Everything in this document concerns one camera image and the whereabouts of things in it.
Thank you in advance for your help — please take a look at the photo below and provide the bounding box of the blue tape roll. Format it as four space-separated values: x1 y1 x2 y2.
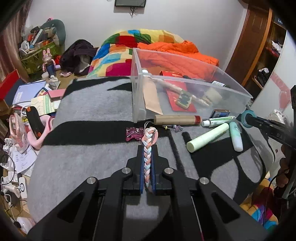
240 110 257 128

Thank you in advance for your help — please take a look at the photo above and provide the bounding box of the mint white small bottle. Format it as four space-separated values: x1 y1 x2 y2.
229 121 243 152

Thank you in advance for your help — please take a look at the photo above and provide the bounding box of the pale green long tube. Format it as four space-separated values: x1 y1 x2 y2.
186 123 229 153

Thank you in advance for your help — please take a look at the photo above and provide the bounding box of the magenta plastic charm keychain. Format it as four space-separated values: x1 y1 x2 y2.
125 127 144 142

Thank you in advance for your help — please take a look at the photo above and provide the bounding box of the pastel braided rope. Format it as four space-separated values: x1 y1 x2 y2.
140 126 159 193

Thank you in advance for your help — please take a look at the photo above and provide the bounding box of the beige foundation tube white cap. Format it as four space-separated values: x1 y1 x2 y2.
142 69 163 115

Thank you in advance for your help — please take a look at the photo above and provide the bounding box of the dark purple spray bottle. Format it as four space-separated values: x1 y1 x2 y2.
186 82 209 105

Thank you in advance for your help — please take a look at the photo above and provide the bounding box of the white suitcase with stickers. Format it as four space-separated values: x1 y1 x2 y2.
267 109 288 125

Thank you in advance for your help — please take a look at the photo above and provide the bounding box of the blue orange small box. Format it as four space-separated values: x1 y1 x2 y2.
209 109 231 118

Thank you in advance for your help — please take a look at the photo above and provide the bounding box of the white green ointment tube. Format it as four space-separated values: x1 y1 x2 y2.
201 116 235 128

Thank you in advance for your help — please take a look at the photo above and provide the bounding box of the grey black blanket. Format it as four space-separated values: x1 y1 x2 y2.
28 77 269 221

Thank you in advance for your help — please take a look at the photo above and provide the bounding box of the wooden wardrobe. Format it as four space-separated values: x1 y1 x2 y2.
226 1 287 98

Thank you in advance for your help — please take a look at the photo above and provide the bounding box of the brown cardboard tube red band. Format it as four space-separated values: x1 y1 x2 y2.
154 115 202 125

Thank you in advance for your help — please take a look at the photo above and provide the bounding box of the red envelope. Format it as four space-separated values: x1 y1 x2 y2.
159 70 197 113

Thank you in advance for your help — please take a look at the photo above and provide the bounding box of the orange blanket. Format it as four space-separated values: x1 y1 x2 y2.
137 41 219 80

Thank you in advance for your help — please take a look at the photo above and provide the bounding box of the clear plastic storage bin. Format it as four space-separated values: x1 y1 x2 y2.
130 48 252 123

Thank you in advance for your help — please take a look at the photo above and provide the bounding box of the blue notebook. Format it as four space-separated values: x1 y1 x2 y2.
12 81 46 105

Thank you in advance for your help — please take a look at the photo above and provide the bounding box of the bunny figurine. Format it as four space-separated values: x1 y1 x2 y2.
42 48 58 82

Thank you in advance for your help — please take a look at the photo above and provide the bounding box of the dark clothes pile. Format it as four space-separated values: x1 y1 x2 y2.
60 39 98 76

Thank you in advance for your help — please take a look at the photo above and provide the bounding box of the colorful patchwork quilt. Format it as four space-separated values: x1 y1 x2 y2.
87 29 183 78

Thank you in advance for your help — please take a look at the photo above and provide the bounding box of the green basket of clutter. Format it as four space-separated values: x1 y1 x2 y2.
19 19 66 75

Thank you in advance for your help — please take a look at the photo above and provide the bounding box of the wall mounted monitor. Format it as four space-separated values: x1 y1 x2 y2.
115 0 146 8

